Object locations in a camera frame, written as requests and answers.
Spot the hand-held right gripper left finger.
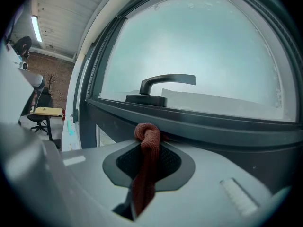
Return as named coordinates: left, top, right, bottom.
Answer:
left=45, top=138, right=142, bottom=227

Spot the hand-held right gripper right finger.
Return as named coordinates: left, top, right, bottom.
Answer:
left=139, top=139, right=280, bottom=227

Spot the white window sill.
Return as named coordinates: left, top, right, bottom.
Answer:
left=61, top=116, right=82, bottom=153

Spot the dark red cloth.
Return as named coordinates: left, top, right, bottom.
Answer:
left=131, top=122, right=169, bottom=217

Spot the teal tube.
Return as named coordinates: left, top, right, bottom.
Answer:
left=66, top=119, right=75, bottom=136

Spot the black office chair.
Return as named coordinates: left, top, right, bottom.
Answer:
left=27, top=88, right=54, bottom=135

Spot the bare coat rack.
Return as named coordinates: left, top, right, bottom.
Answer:
left=47, top=72, right=56, bottom=92

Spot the long ceiling tube light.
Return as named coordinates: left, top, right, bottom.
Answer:
left=30, top=15, right=44, bottom=43

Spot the dark fixed window frame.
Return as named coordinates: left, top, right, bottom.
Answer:
left=72, top=0, right=303, bottom=194

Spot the black window handle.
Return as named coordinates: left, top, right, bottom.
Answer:
left=125, top=74, right=197, bottom=108

